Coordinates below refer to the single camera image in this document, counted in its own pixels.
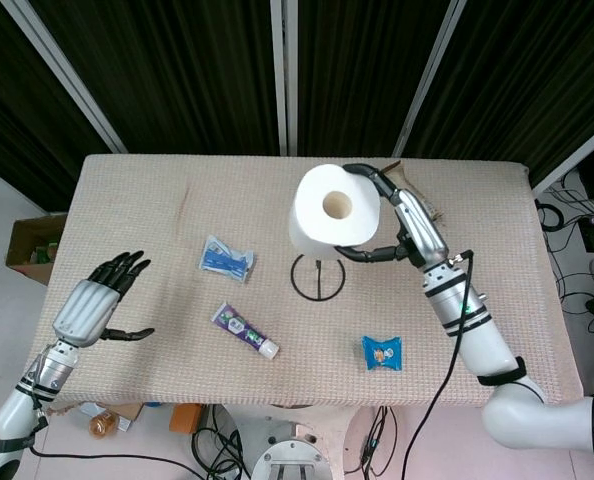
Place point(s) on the orange box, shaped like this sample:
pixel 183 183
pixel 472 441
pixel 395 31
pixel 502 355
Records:
pixel 184 419

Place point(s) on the brown cardboard box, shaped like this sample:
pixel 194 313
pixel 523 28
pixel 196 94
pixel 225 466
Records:
pixel 19 240

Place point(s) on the brown snack wrapper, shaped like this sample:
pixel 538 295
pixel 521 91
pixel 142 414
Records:
pixel 402 175

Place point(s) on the purple toothpaste tube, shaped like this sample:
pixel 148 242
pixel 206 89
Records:
pixel 237 325

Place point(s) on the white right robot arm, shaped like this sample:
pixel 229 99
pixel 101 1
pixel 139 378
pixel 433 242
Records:
pixel 477 340

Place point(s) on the blue cookie snack packet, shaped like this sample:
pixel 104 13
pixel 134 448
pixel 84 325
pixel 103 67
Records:
pixel 382 354

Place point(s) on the white frame post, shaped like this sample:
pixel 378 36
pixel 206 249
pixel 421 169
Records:
pixel 72 85
pixel 577 155
pixel 283 75
pixel 429 80

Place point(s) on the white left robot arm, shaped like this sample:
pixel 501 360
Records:
pixel 12 405

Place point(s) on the light blue wipes packet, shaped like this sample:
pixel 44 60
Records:
pixel 224 260

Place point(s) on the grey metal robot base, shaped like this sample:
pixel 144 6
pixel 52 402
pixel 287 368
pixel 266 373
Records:
pixel 297 450

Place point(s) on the black curtain panel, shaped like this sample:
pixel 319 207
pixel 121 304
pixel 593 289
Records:
pixel 527 75
pixel 357 75
pixel 7 100
pixel 177 75

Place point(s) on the beige waffle tablecloth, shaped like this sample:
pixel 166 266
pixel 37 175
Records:
pixel 177 360

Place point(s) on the black and silver left hand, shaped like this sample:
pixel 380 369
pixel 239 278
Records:
pixel 84 310

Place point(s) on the white paper towel roll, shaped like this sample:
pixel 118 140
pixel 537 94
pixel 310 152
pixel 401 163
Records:
pixel 317 230

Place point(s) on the black and silver right hand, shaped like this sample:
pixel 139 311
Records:
pixel 422 225

